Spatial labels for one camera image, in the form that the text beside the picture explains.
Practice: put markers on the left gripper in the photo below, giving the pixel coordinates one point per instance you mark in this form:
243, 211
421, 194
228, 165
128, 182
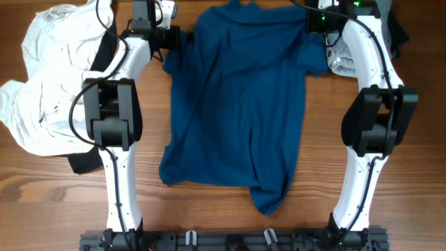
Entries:
173, 44

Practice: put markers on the blue t-shirt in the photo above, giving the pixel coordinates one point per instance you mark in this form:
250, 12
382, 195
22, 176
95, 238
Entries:
238, 99

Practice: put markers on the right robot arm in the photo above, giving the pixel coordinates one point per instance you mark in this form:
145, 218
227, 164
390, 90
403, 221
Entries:
376, 121

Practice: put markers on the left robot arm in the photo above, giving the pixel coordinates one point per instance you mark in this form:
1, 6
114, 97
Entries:
113, 114

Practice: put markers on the white shirt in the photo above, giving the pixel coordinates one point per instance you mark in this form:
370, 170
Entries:
59, 49

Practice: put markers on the black garment under pile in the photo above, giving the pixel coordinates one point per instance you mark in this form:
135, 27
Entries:
82, 163

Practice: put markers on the folded light blue jeans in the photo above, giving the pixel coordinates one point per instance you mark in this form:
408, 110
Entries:
339, 56

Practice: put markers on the black folded garment under jeans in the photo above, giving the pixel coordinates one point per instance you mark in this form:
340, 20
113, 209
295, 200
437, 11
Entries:
397, 36

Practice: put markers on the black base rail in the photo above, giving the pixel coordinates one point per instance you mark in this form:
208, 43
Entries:
269, 239

